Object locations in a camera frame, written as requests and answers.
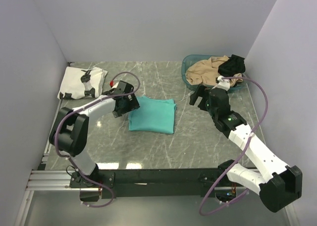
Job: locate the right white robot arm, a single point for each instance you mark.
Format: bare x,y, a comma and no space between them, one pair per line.
276,183

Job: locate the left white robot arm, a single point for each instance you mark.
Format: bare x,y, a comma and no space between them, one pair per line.
70,129

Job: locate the black base beam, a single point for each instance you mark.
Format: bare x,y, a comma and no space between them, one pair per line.
152,182

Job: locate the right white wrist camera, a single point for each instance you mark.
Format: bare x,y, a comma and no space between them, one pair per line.
222,83

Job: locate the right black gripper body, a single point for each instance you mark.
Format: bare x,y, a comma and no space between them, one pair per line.
212,111

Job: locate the aluminium rail frame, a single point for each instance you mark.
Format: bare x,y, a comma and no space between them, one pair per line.
195,143

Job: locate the black t shirt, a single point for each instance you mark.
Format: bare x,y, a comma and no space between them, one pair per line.
233,66

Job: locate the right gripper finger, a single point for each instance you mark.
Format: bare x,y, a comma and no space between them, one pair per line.
204,104
199,92

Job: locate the teal plastic basket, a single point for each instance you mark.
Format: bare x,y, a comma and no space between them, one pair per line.
189,60

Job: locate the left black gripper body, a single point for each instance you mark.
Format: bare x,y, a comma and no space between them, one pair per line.
129,105

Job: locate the folded white t shirt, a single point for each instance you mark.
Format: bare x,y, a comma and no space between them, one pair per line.
81,83

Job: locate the beige t shirt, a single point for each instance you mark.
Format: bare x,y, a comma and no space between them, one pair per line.
205,72

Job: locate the teal t shirt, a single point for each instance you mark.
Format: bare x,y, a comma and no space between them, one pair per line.
153,115

